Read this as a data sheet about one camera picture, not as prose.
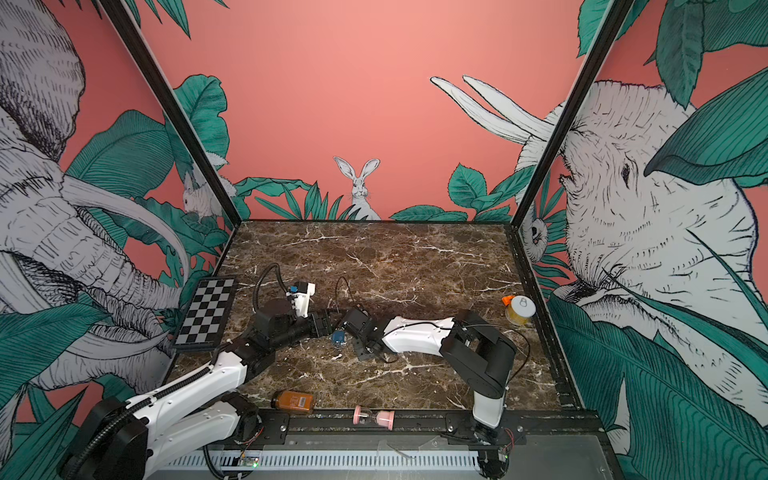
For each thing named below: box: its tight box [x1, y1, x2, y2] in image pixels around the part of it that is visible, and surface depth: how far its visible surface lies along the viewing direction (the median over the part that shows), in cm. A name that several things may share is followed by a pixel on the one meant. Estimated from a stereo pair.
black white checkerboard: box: [172, 276, 237, 350], surface depth 92 cm
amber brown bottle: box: [271, 390, 314, 412], surface depth 76 cm
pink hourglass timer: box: [352, 405, 395, 431], surface depth 75 cm
